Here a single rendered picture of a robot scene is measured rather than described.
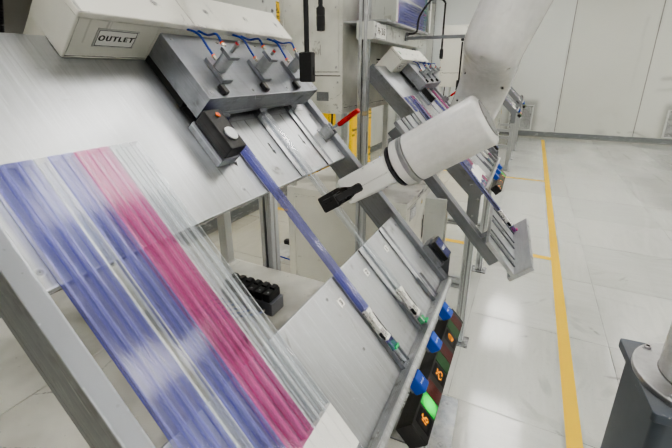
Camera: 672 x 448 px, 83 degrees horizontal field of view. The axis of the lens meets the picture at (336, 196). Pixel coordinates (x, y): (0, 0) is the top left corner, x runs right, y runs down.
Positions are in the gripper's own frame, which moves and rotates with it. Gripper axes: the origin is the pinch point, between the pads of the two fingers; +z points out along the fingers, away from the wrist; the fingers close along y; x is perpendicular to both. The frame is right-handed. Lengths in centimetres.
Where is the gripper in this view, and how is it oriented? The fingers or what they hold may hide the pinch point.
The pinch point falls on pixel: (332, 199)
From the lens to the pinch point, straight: 73.8
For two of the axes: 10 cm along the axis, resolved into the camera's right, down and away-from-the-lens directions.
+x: 4.9, 8.7, 0.3
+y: -4.5, 2.8, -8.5
